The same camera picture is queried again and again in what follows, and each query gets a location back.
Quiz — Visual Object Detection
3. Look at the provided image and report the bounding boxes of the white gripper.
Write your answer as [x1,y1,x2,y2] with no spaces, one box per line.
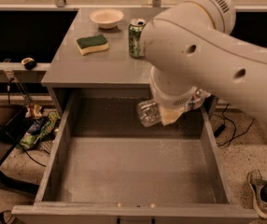
[149,67,197,126]

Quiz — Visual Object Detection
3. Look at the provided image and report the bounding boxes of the clear plastic water bottle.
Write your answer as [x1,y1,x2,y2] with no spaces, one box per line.
[136,89,210,127]

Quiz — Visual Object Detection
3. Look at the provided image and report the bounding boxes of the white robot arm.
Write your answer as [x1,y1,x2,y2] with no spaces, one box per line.
[141,0,267,124]

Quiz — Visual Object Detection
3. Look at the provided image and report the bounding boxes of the open grey top drawer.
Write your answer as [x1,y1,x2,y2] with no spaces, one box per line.
[12,91,257,224]

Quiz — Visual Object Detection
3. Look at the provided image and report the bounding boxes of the green soda can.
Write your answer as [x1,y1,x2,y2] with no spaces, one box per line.
[128,18,146,59]

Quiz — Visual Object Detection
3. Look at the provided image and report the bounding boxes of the grey cabinet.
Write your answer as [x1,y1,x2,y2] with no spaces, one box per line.
[42,7,162,113]

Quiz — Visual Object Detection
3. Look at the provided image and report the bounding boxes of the green and yellow sponge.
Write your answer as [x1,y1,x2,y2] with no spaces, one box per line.
[77,35,109,55]

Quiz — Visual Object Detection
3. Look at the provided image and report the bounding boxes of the white paper bowl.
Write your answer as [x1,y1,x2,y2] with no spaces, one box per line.
[90,8,123,29]

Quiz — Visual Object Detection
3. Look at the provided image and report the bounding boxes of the green snack bag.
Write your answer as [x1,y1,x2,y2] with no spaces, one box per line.
[18,111,59,150]

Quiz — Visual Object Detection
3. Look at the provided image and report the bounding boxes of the crumpled white wrapper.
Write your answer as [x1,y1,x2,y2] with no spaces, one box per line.
[26,104,42,119]

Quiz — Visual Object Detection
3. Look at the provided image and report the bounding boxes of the white sneaker on right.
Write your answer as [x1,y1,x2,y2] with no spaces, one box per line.
[247,170,267,219]

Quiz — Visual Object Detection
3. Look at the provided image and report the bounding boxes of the yellow black tape measure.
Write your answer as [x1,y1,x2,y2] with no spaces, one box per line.
[21,57,36,70]

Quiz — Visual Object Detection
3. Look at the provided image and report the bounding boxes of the dark chair on left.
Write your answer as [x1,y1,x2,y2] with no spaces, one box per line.
[0,105,39,195]

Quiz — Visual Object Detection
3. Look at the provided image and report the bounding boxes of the black sneaker bottom left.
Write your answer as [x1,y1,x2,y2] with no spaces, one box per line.
[0,211,24,224]

